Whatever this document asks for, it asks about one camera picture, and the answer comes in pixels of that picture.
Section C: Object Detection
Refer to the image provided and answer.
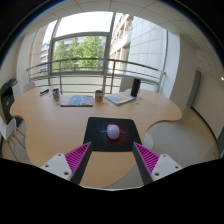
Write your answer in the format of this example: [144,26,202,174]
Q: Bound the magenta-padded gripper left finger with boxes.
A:
[40,141,94,186]

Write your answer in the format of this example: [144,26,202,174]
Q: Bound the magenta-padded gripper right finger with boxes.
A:
[132,142,184,186]

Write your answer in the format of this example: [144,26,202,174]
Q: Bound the pink and lilac computer mouse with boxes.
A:
[106,123,121,141]

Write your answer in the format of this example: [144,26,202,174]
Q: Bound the black mouse pad swirl print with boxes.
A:
[82,116,143,153]

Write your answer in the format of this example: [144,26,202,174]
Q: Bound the white chair wooden legs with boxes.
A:
[0,116,27,162]

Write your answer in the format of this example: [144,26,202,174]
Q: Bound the red cover magazine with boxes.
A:
[59,94,95,108]

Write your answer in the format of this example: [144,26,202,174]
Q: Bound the open illustrated booklet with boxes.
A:
[103,91,137,107]

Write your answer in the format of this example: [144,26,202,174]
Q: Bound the black cylindrical bottle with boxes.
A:
[130,77,142,98]

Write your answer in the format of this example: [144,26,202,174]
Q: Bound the grey metal balcony railing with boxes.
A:
[26,57,167,95]

